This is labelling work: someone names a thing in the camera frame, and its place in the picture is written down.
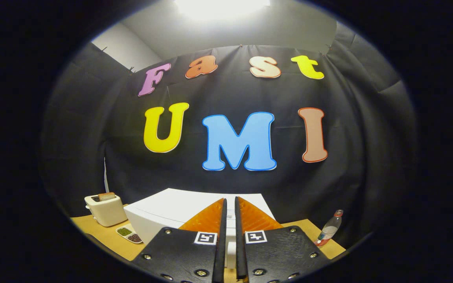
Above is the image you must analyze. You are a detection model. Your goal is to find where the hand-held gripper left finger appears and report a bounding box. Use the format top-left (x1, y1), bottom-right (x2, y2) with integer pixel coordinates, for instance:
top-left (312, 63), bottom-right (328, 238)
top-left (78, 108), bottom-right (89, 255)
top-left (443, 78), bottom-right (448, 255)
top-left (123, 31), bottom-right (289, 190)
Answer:
top-left (130, 197), bottom-right (228, 283)

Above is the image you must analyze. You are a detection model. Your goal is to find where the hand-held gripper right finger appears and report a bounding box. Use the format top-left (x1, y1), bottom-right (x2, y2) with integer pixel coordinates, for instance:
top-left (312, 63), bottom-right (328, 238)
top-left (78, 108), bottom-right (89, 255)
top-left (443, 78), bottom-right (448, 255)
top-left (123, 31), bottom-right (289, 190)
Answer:
top-left (234, 196), bottom-right (333, 283)

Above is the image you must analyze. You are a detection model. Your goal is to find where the white microwave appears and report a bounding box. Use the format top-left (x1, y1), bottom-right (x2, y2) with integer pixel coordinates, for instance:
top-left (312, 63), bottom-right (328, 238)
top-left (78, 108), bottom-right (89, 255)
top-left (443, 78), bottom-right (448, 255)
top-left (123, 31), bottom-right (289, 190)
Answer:
top-left (123, 188), bottom-right (276, 270)

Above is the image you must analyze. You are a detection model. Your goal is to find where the clear bottle with red label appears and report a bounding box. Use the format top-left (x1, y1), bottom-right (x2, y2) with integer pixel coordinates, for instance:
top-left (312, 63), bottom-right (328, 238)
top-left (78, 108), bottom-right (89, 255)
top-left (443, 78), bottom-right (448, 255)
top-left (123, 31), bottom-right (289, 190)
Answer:
top-left (315, 209), bottom-right (344, 247)

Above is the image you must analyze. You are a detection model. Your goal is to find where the divided white snack dish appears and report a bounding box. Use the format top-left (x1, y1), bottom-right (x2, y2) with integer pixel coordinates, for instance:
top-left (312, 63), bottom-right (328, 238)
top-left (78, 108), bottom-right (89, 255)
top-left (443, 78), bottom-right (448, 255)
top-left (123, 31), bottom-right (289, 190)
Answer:
top-left (116, 223), bottom-right (144, 244)

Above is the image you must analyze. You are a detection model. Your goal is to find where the cream white toaster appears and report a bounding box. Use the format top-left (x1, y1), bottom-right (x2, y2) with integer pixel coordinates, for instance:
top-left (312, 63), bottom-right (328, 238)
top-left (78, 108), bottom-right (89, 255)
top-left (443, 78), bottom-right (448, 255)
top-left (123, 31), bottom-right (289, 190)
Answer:
top-left (84, 193), bottom-right (128, 227)

